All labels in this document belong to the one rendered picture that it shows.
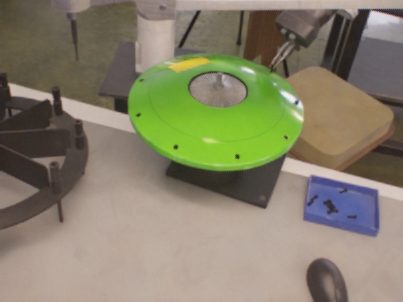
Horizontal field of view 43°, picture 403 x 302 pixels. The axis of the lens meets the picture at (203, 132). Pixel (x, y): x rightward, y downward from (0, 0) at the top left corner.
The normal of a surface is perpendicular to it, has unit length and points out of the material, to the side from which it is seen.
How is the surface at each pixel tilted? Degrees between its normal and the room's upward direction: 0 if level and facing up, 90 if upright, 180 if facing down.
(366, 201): 0
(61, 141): 86
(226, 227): 0
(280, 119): 22
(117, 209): 0
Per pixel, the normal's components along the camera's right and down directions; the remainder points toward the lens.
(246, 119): 0.18, -0.62
